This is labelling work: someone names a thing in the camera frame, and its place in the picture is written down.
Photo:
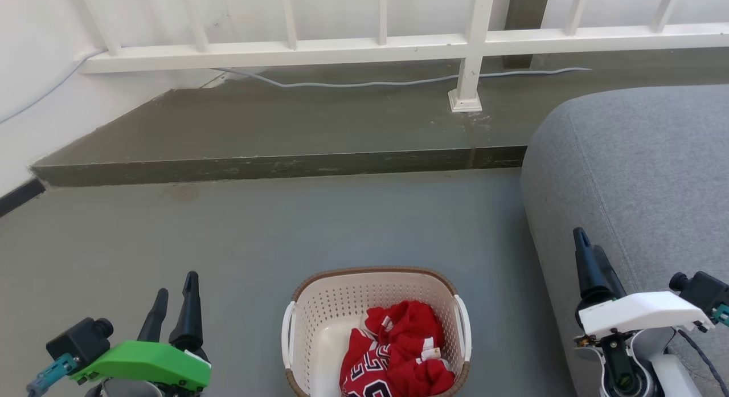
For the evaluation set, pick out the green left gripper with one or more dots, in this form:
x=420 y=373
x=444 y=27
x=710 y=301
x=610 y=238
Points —
x=148 y=363

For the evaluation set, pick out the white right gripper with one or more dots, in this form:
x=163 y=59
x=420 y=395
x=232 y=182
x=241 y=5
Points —
x=641 y=314

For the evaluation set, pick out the red basketball jersey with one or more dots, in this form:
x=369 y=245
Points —
x=404 y=328

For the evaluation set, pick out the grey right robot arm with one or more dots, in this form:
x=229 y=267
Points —
x=663 y=371

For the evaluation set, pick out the grey fabric sofa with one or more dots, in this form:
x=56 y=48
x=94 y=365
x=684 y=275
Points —
x=638 y=169

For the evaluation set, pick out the cream plastic laundry basket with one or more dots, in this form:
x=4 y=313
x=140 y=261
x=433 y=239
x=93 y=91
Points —
x=330 y=306

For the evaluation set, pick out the black baseboard strip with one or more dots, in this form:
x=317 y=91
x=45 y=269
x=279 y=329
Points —
x=20 y=196

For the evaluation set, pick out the dark grey column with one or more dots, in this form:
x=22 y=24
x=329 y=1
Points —
x=524 y=15

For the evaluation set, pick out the white metal railing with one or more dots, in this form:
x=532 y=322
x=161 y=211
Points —
x=285 y=52

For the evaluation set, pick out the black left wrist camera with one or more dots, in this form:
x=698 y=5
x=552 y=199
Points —
x=80 y=343

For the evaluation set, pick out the teal left camera connector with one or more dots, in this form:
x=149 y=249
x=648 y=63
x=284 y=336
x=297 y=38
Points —
x=50 y=375

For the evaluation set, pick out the teal camera connector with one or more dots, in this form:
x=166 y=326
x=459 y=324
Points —
x=722 y=314
x=50 y=375

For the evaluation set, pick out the teal right camera connector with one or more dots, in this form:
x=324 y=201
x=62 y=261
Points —
x=722 y=314

